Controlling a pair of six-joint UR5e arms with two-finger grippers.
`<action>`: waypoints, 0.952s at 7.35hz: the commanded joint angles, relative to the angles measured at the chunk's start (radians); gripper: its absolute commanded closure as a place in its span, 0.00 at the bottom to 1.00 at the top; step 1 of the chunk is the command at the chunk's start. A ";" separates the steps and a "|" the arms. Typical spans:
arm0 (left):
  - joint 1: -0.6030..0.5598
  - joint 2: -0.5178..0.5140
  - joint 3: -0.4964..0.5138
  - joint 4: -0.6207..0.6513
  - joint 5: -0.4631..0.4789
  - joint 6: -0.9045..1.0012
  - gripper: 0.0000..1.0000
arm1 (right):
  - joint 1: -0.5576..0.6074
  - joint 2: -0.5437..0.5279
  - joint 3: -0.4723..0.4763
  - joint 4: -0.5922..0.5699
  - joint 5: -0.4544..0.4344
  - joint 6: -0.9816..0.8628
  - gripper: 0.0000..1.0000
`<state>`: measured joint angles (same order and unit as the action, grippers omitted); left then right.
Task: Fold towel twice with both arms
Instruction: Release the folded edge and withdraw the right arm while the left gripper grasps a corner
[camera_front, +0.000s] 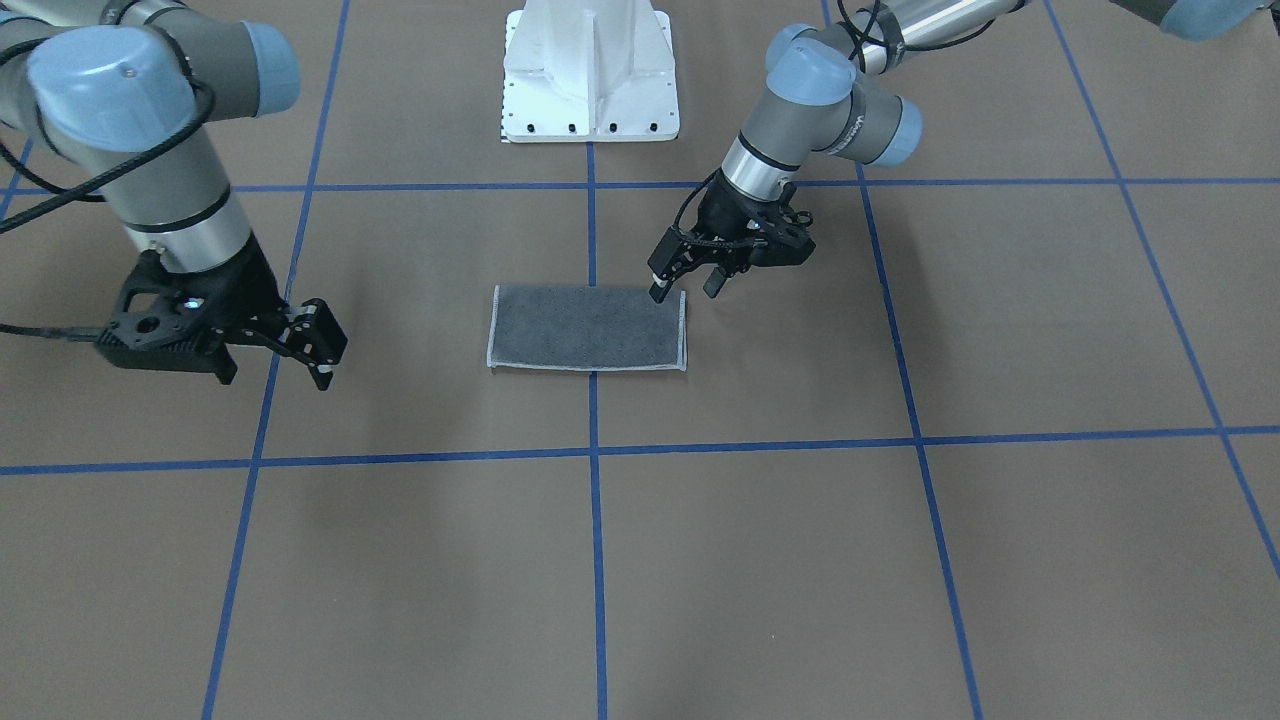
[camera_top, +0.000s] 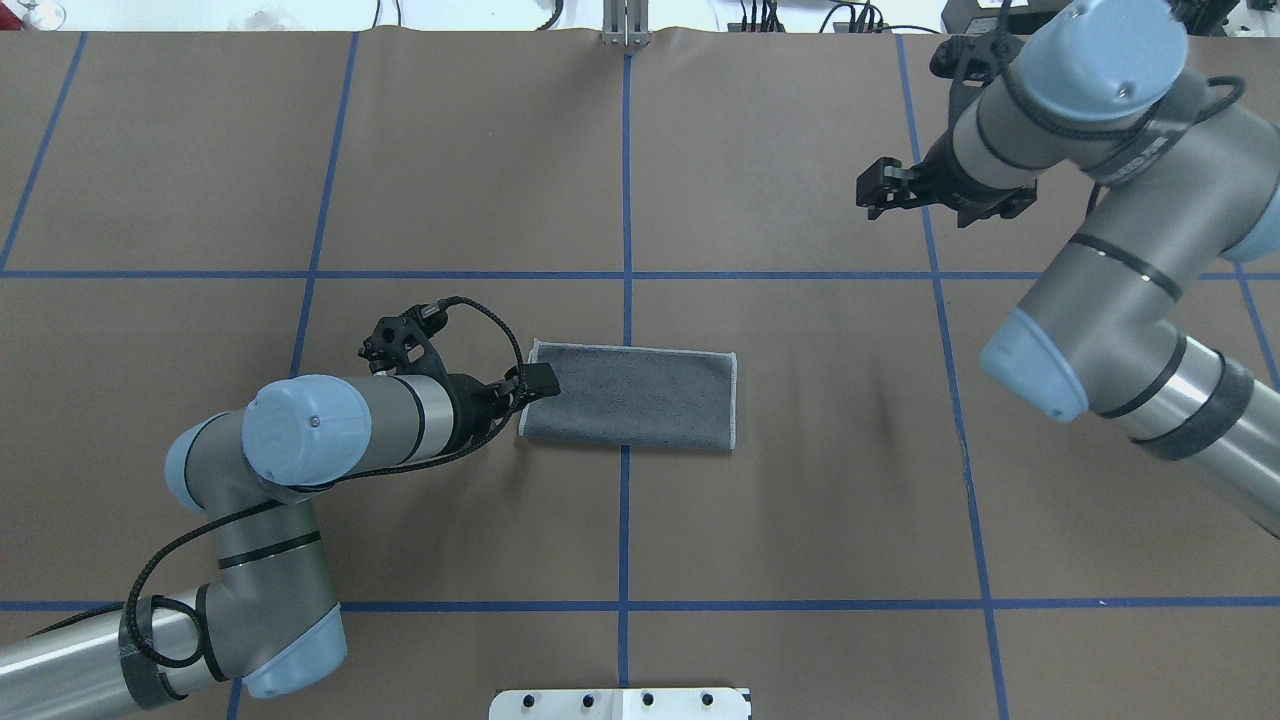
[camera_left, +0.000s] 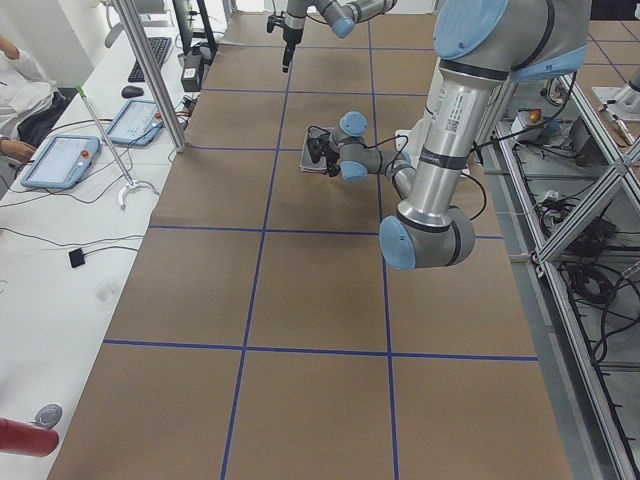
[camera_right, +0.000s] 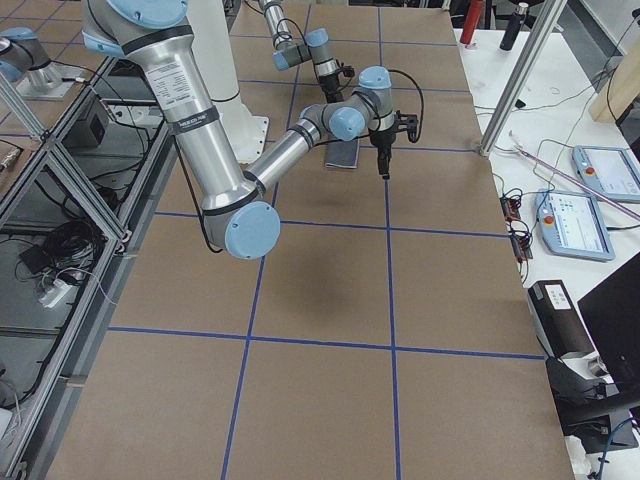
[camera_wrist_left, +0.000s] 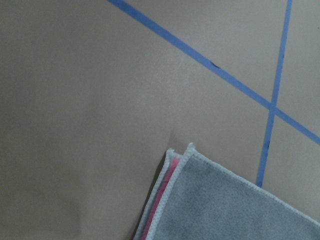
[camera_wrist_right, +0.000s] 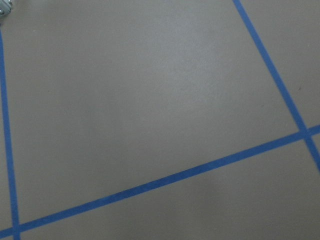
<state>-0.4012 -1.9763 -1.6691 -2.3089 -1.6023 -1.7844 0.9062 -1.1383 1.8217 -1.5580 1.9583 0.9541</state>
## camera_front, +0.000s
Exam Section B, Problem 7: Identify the pink and grey towel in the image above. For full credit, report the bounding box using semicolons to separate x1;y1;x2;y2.
486;284;689;372

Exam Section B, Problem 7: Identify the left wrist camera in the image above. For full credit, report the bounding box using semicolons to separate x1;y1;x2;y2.
748;206;817;266

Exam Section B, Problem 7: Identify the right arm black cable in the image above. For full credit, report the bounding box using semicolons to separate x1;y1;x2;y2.
0;29;216;343

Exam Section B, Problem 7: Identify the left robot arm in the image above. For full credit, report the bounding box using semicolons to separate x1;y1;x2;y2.
646;1;1021;304

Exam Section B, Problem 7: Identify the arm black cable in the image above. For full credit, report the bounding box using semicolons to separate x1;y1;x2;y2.
675;0;901;251
0;29;216;343

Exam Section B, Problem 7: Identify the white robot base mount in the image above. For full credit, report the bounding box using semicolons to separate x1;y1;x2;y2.
500;1;681;143

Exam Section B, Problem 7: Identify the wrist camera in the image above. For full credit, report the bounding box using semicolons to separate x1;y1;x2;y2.
748;206;817;266
92;275;238;386

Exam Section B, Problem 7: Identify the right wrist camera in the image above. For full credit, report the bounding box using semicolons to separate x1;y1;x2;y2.
92;275;238;386

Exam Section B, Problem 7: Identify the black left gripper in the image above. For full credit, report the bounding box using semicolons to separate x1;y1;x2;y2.
646;172;791;304

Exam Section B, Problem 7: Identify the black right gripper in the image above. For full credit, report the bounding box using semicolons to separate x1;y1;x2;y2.
140;233;348;391

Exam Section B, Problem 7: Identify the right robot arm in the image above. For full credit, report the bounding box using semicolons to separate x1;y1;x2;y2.
3;1;348;389

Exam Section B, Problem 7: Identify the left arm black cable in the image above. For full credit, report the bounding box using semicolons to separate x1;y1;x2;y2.
675;0;901;251

